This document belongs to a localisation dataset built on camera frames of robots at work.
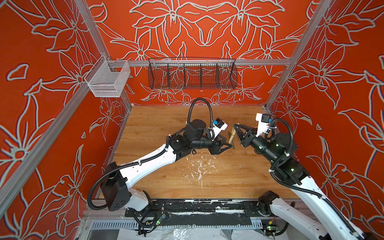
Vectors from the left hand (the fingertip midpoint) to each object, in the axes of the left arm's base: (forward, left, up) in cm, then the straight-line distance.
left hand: (228, 141), depth 65 cm
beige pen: (0, -1, +2) cm, 2 cm away
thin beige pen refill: (+2, -1, +5) cm, 6 cm away
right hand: (+4, -2, +8) cm, 9 cm away
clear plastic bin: (+40, +73, +3) cm, 83 cm away
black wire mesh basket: (+51, +20, +2) cm, 54 cm away
